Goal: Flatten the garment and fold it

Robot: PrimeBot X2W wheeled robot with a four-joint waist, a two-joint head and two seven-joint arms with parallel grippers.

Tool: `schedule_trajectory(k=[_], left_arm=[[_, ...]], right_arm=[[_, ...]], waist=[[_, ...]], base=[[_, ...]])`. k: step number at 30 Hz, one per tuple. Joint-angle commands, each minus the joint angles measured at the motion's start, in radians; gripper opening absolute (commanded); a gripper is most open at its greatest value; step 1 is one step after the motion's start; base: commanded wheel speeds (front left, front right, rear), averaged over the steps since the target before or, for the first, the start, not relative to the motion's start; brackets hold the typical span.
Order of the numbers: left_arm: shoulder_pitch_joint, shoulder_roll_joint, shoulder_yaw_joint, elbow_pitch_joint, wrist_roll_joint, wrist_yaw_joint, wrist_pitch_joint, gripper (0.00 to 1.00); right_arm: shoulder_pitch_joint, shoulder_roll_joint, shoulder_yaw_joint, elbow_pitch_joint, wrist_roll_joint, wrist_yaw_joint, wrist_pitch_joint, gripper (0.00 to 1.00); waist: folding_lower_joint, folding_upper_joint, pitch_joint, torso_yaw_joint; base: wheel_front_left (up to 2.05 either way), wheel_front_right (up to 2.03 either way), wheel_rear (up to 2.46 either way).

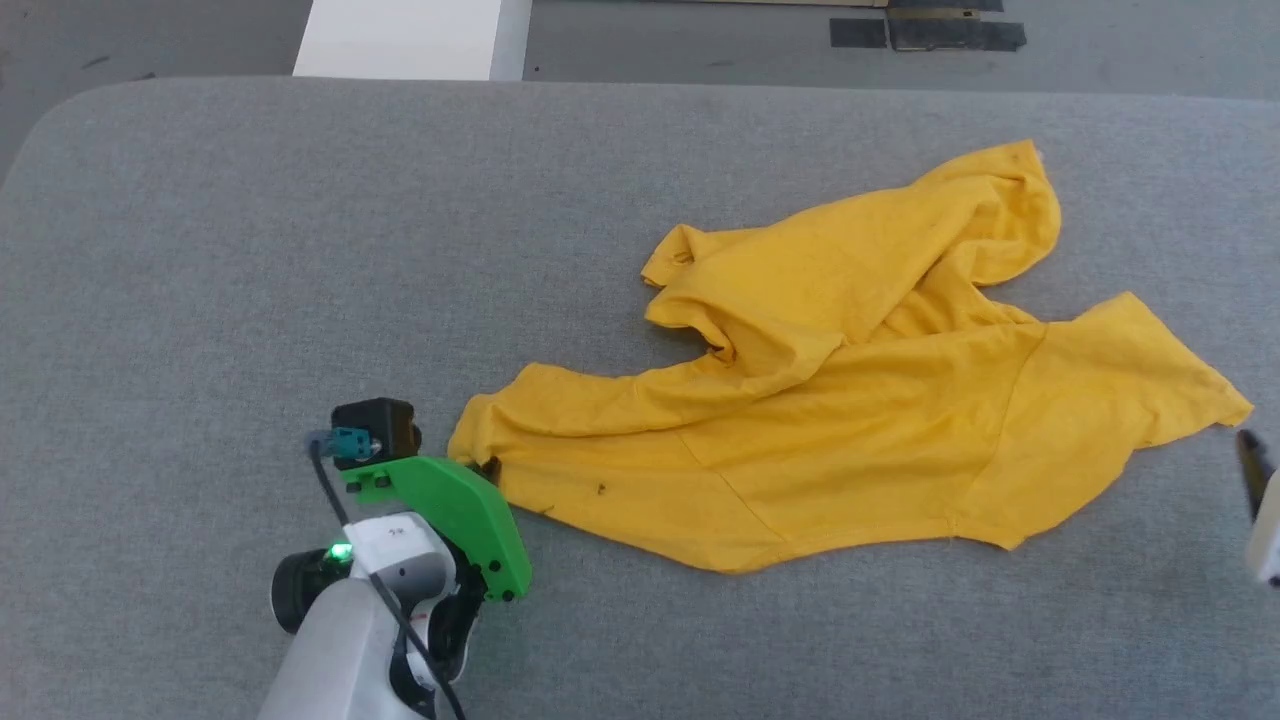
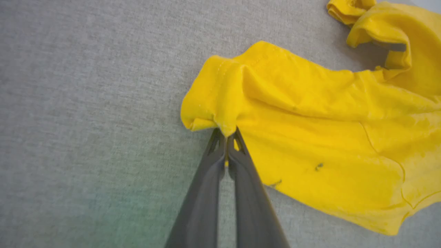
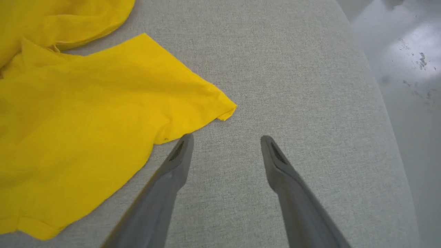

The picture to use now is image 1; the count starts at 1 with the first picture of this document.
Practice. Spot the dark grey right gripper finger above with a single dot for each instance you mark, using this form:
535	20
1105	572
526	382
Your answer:
1255	465

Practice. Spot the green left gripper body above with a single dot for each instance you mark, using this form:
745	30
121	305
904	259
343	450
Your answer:
460	510

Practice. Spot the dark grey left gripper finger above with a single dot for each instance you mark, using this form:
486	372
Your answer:
490	468

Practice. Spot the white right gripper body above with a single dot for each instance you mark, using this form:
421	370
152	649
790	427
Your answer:
1270	530

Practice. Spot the yellow cartoon print t-shirt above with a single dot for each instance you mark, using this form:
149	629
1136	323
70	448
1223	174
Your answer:
850	420

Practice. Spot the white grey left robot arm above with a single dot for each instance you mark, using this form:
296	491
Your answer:
350	640

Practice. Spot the grey felt table cover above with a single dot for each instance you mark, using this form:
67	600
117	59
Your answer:
200	250

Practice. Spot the white rectangular box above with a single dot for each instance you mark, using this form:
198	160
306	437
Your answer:
400	40

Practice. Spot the large black floor tape patch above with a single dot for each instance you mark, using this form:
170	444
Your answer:
955	32

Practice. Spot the dark grey floor plate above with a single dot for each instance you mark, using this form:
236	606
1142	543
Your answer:
945	4

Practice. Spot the small black floor tape patch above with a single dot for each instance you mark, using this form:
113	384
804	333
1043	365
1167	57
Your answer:
858	33

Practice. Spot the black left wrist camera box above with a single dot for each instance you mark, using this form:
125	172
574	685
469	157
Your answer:
385	425

